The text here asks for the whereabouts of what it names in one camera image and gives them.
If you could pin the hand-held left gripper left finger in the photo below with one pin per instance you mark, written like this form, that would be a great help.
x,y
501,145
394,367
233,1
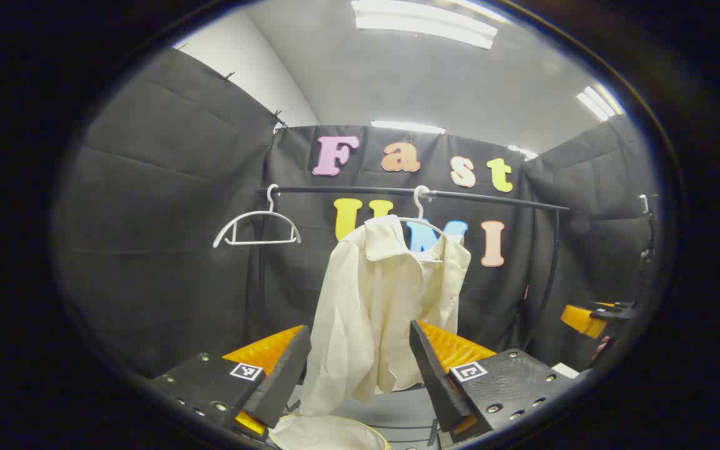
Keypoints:
x,y
285,375

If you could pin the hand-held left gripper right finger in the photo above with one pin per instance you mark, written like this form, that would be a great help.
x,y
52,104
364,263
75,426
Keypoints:
x,y
435,381

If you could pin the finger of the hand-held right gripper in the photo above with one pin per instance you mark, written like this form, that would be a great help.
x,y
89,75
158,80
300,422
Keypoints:
x,y
582,319

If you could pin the cream button shirt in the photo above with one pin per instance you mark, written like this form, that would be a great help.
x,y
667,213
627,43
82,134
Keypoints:
x,y
366,312

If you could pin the black clothes rack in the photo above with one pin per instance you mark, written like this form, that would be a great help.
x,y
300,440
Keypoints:
x,y
491,198

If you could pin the white plastic hanger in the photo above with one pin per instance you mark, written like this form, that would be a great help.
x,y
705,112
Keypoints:
x,y
420,206
270,203

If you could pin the white box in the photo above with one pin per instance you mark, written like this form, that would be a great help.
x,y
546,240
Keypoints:
x,y
565,370

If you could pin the black backdrop cloth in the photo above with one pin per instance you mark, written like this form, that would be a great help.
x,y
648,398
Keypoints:
x,y
166,219

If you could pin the long ceiling light panel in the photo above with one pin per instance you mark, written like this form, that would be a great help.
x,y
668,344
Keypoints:
x,y
407,127
597,103
422,24

